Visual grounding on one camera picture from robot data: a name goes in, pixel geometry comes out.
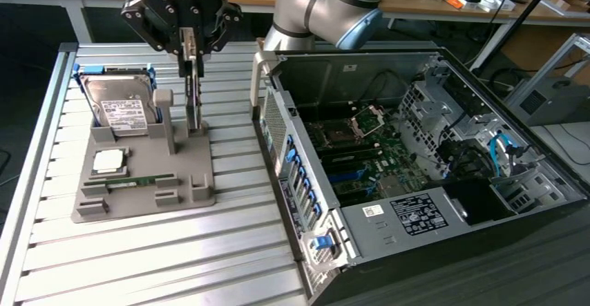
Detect hard disk in blue caddy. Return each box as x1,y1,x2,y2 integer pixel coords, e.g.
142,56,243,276
73,63,162,138

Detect Nvidia Quadro graphics card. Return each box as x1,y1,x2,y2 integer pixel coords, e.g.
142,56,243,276
181,28,205,131

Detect black open PC case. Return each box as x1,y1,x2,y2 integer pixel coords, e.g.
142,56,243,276
250,41,590,306

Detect grey flat wire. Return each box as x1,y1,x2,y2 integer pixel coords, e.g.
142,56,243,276
490,167,541,186

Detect grey desktop computer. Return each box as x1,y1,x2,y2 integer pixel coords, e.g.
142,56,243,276
505,74,590,127

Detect blue expansion slot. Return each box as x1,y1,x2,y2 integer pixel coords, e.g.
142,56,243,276
330,167,369,184

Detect silver CPU chip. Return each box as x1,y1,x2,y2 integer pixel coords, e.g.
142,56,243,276
91,150,127,175

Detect grey metal disk bay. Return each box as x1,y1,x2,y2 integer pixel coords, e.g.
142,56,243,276
488,166,570,216

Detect CPU socket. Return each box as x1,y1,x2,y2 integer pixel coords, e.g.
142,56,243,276
322,119,360,144

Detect aluminium profile frame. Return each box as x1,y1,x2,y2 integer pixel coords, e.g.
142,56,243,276
544,32,590,79

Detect green RAM stick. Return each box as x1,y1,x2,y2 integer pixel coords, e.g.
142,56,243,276
105,177,158,187

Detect grey printed parts rack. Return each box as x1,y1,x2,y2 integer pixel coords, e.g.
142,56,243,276
71,88,218,224

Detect metal socket cover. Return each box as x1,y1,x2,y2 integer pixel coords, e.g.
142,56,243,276
350,105,386,137

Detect black stand pole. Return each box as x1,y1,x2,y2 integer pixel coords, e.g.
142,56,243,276
469,0,568,71

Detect white small box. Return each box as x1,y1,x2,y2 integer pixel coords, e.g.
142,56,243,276
478,0,517,12

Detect grey power supply unit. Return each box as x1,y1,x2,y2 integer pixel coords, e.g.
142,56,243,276
341,191,466,257

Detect black disk cable bundle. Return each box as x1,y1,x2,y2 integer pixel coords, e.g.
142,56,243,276
436,139,490,179

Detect silver chipset heatsink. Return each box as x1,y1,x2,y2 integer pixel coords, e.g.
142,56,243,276
378,175,408,196

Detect blue disk wire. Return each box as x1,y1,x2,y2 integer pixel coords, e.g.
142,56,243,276
489,131,518,178

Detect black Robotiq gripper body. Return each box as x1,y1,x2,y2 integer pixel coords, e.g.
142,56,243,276
141,0,221,57

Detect green motherboard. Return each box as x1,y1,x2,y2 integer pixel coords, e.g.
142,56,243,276
302,104,446,198

